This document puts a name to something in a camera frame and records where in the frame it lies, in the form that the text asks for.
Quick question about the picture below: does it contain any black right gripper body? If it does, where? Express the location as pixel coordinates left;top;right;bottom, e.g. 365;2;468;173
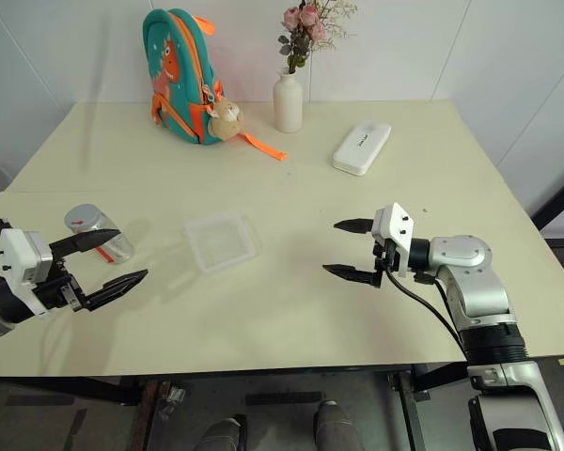
371;237;400;288

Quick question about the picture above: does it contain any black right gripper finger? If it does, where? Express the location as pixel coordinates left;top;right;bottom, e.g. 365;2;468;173
322;264;382;288
333;217;375;235

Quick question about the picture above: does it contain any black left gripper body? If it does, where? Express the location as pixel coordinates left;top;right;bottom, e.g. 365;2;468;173
32;259;86;313

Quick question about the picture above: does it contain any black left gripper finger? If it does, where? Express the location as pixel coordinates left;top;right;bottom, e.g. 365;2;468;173
80;269;149;312
48;228;121;261

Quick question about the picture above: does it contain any clear plastic jar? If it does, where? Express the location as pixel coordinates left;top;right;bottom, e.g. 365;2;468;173
64;203;136;265

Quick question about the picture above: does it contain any clear plastic square tray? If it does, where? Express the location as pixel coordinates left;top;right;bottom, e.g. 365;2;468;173
183;211;266;274

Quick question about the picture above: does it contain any white rectangular case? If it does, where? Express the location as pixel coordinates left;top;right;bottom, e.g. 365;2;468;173
332;119;392;178

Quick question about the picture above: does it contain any white ceramic vase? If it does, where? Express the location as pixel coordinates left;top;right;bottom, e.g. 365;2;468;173
273;67;305;134

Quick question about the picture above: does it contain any teal dinosaur backpack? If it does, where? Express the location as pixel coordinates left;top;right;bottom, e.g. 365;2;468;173
143;8;289;163

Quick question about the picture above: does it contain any pink dried flower bouquet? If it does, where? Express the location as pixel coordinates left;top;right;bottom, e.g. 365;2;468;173
277;0;359;75

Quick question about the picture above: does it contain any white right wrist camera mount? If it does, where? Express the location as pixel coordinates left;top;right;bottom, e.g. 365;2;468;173
371;202;417;278

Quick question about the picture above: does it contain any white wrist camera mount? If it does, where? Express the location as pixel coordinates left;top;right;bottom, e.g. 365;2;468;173
371;202;417;278
0;228;55;317

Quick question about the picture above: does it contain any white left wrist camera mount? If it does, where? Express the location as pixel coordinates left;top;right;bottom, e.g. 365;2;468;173
0;228;55;317

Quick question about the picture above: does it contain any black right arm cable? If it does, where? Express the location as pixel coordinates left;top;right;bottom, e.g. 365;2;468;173
381;267;469;361

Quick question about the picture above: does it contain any black metal table frame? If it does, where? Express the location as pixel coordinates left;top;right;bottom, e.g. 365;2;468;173
0;359;564;451

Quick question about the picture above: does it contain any beige plush toy keychain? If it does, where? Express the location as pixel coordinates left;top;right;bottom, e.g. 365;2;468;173
207;95;243;141

